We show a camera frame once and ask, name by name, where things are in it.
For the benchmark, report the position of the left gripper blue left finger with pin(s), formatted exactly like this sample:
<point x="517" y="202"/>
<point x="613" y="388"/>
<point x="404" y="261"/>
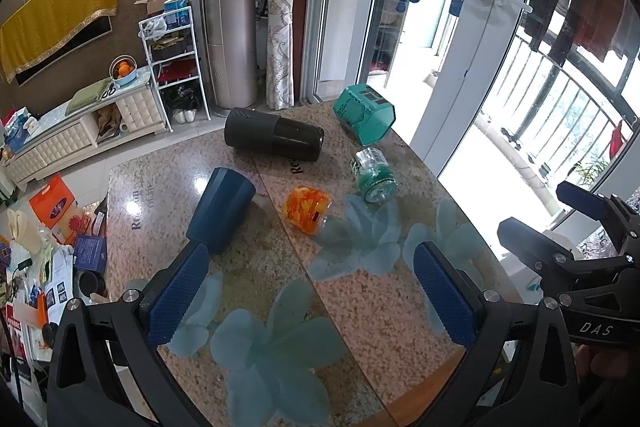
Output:
<point x="149" y="320"/>

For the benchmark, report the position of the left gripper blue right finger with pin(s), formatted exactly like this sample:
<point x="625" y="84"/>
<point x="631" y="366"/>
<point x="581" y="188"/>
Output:
<point x="472" y="322"/>

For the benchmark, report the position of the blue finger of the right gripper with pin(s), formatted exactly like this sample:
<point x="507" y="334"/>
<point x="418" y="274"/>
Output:
<point x="537" y="246"/>
<point x="594" y="206"/>

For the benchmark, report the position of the black tumbler cup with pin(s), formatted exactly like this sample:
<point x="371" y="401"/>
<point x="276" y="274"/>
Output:
<point x="271" y="134"/>

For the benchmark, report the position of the dark blue cup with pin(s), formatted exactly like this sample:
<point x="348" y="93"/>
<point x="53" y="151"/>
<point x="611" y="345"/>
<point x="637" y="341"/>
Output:
<point x="221" y="209"/>

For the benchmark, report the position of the green clear glass cup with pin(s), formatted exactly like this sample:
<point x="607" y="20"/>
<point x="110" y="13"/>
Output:
<point x="374" y="178"/>

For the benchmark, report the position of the teal hexagonal cup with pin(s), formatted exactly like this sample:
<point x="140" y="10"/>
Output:
<point x="364" y="113"/>

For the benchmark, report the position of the right hand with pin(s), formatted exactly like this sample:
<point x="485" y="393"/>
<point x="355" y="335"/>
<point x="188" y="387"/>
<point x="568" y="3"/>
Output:
<point x="601" y="362"/>

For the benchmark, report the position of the dark blue booklet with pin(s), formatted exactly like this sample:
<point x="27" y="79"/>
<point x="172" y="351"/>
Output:
<point x="90" y="253"/>

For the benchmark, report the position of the orange paper bag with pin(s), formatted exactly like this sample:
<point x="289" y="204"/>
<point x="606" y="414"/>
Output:
<point x="52" y="201"/>

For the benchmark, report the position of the white tv cabinet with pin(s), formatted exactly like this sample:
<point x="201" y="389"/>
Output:
<point x="64" y="139"/>

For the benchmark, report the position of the green folded cloth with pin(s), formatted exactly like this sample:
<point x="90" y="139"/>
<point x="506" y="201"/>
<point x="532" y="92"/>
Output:
<point x="87" y="96"/>

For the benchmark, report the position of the fruit basket with oranges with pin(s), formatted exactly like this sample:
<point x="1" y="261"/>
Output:
<point x="123" y="70"/>

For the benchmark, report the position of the white metal shelf rack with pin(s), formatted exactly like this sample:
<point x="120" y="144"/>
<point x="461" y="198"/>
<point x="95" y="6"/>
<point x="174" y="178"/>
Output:
<point x="171" y="52"/>

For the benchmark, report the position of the yellow cloth cover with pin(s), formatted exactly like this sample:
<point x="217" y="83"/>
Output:
<point x="39" y="28"/>

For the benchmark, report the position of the silver standing air conditioner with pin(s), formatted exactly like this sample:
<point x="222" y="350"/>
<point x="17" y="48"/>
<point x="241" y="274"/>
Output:
<point x="230" y="34"/>

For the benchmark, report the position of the patterned beige curtain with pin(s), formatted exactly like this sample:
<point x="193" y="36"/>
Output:
<point x="280" y="6"/>

